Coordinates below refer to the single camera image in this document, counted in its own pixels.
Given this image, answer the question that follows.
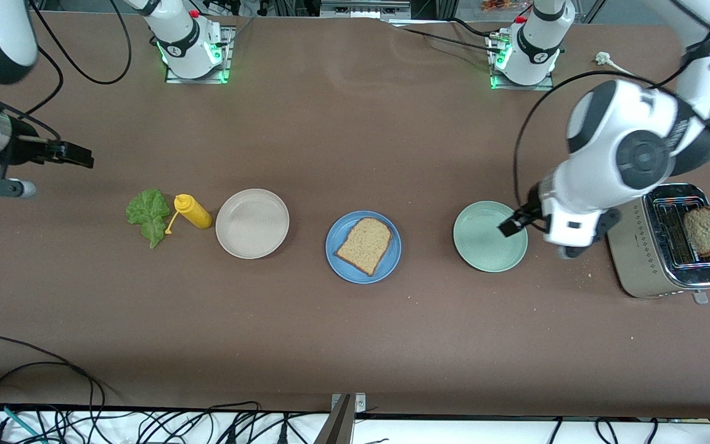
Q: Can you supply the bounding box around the green lettuce leaf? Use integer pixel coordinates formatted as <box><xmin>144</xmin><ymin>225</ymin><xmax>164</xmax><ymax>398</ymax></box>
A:
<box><xmin>125</xmin><ymin>189</ymin><xmax>171</xmax><ymax>249</ymax></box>

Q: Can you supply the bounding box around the yellow mustard squeeze bottle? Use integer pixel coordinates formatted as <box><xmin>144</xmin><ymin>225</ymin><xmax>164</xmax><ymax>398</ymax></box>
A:
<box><xmin>165</xmin><ymin>194</ymin><xmax>213</xmax><ymax>236</ymax></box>

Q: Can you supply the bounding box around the brown toast bread slice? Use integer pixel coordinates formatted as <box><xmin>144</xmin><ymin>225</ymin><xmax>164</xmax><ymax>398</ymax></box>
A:
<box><xmin>335</xmin><ymin>216</ymin><xmax>393</xmax><ymax>277</ymax></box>
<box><xmin>683</xmin><ymin>207</ymin><xmax>710</xmax><ymax>258</ymax></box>

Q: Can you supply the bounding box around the pale green round plate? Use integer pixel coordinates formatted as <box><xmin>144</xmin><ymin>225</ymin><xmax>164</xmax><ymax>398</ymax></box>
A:
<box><xmin>452</xmin><ymin>200</ymin><xmax>529</xmax><ymax>273</ymax></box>

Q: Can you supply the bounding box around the blue round plate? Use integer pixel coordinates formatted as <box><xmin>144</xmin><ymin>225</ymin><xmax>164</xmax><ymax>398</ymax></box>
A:
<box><xmin>325</xmin><ymin>210</ymin><xmax>402</xmax><ymax>284</ymax></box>

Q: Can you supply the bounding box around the beige round plate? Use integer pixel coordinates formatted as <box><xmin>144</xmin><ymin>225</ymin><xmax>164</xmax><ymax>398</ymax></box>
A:
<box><xmin>215</xmin><ymin>188</ymin><xmax>290</xmax><ymax>260</ymax></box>

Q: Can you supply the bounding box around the beige and chrome toaster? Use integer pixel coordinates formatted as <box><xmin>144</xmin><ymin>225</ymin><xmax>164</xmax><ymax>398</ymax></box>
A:
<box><xmin>606</xmin><ymin>183</ymin><xmax>710</xmax><ymax>305</ymax></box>

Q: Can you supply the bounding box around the grey metal rack part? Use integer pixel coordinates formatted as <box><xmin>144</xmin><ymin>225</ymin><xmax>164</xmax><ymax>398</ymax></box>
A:
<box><xmin>320</xmin><ymin>0</ymin><xmax>412</xmax><ymax>19</ymax></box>

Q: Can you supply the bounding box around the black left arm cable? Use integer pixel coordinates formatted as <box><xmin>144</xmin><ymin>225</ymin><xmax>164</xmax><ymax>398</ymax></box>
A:
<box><xmin>513</xmin><ymin>0</ymin><xmax>710</xmax><ymax>213</ymax></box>

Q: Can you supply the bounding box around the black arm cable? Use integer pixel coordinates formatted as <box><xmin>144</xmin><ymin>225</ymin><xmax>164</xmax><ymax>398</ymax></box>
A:
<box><xmin>513</xmin><ymin>0</ymin><xmax>710</xmax><ymax>213</ymax></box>
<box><xmin>25</xmin><ymin>0</ymin><xmax>134</xmax><ymax>144</ymax></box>

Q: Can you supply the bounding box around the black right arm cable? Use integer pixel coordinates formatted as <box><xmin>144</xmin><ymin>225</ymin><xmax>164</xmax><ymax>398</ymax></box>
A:
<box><xmin>25</xmin><ymin>0</ymin><xmax>134</xmax><ymax>144</ymax></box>

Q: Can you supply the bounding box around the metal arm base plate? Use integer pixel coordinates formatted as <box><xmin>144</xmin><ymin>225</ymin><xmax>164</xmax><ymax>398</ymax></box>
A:
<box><xmin>489</xmin><ymin>28</ymin><xmax>556</xmax><ymax>92</ymax></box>
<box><xmin>164</xmin><ymin>25</ymin><xmax>235</xmax><ymax>85</ymax></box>

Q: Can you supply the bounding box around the white toaster power cord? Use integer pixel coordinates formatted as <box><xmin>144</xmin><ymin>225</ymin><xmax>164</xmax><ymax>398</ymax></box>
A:
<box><xmin>595</xmin><ymin>52</ymin><xmax>639</xmax><ymax>80</ymax></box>

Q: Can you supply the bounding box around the black base supply cable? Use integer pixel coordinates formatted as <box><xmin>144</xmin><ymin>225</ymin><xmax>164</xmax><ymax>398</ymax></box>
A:
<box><xmin>392</xmin><ymin>17</ymin><xmax>494</xmax><ymax>54</ymax></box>

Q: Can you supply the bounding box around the teal cable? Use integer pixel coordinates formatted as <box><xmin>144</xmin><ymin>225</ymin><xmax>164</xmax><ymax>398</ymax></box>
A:
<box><xmin>0</xmin><ymin>401</ymin><xmax>44</xmax><ymax>444</ymax></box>

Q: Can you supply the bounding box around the grey metal table bracket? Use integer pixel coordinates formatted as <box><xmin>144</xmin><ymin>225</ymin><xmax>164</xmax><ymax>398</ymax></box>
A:
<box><xmin>315</xmin><ymin>393</ymin><xmax>367</xmax><ymax>444</ymax></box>

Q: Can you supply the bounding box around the tangled black floor cable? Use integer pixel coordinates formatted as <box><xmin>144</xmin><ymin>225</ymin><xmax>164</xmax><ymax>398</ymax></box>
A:
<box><xmin>105</xmin><ymin>401</ymin><xmax>331</xmax><ymax>444</ymax></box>

